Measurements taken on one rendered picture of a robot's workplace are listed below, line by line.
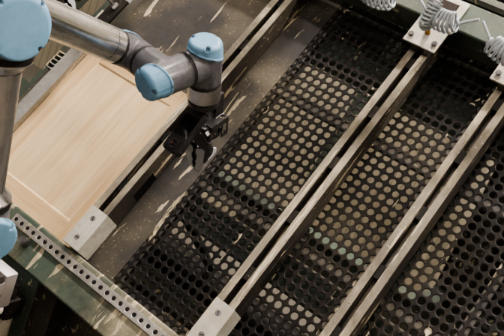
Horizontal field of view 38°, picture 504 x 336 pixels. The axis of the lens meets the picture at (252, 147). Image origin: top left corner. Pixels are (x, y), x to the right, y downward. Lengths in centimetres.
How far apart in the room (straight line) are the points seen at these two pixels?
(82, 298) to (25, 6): 98
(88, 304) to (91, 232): 20
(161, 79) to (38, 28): 33
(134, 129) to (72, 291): 52
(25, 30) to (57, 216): 102
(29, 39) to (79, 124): 108
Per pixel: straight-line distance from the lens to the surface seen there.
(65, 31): 147
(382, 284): 180
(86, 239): 204
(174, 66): 150
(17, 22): 123
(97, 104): 232
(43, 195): 223
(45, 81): 242
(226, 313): 184
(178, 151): 161
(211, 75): 155
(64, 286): 204
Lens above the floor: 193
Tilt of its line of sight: 18 degrees down
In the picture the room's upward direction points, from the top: 22 degrees clockwise
